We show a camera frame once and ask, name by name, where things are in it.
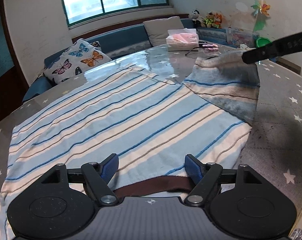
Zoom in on blue striped knit sweater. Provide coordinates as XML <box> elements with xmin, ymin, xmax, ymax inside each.
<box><xmin>0</xmin><ymin>51</ymin><xmax>260</xmax><ymax>239</ymax></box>

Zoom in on green plastic bowl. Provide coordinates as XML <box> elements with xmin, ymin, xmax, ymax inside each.
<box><xmin>255</xmin><ymin>37</ymin><xmax>272</xmax><ymax>48</ymax></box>

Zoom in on colourful paper pinwheel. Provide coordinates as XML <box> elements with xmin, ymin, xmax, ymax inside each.
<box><xmin>251</xmin><ymin>0</ymin><xmax>270</xmax><ymax>31</ymax></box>

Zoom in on grey star pattern tablecloth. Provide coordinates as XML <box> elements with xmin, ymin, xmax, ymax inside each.
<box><xmin>0</xmin><ymin>42</ymin><xmax>302</xmax><ymax>240</ymax></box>

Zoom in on orange green plush toys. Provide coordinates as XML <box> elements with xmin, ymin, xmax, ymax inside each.
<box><xmin>201</xmin><ymin>12</ymin><xmax>222</xmax><ymax>29</ymax></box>

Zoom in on panda plush toy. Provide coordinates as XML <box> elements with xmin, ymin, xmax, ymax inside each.
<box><xmin>189</xmin><ymin>9</ymin><xmax>201</xmax><ymax>29</ymax></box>

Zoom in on pink tissue box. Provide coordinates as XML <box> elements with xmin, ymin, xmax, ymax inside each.
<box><xmin>165</xmin><ymin>28</ymin><xmax>199</xmax><ymax>51</ymax></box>

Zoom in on butterfly print white pillow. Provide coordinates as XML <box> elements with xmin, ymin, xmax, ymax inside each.
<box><xmin>44</xmin><ymin>39</ymin><xmax>111</xmax><ymax>85</ymax></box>

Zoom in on dark wooden door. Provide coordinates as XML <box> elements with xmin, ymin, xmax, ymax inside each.
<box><xmin>0</xmin><ymin>0</ymin><xmax>29</xmax><ymax>121</ymax></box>

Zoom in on blue sofa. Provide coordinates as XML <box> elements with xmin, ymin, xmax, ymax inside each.
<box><xmin>22</xmin><ymin>24</ymin><xmax>227</xmax><ymax>103</ymax></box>

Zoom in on beige plain cushion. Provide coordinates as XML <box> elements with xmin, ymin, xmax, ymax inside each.
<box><xmin>143</xmin><ymin>16</ymin><xmax>184</xmax><ymax>47</ymax></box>

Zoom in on black frame eyeglasses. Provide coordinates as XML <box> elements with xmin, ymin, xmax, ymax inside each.
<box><xmin>185</xmin><ymin>44</ymin><xmax>219</xmax><ymax>56</ymax></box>

